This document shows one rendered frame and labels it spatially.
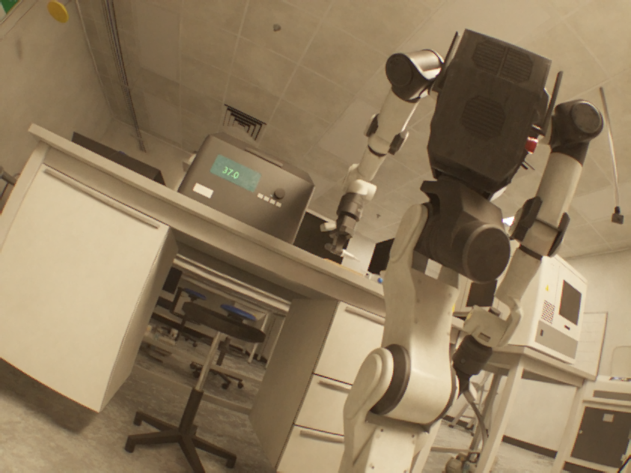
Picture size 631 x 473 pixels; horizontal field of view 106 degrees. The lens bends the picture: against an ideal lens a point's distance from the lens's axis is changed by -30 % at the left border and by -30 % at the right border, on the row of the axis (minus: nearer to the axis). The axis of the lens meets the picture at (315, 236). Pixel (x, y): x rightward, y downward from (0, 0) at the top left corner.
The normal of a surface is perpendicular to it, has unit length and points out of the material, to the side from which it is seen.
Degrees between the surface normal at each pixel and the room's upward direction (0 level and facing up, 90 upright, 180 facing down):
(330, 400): 90
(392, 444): 75
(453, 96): 124
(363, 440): 105
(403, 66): 143
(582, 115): 109
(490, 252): 113
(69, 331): 90
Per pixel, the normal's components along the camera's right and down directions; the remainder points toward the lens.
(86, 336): 0.34, -0.16
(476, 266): 0.13, 0.18
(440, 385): 0.36, -0.39
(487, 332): -0.46, 0.11
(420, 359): 0.42, -0.64
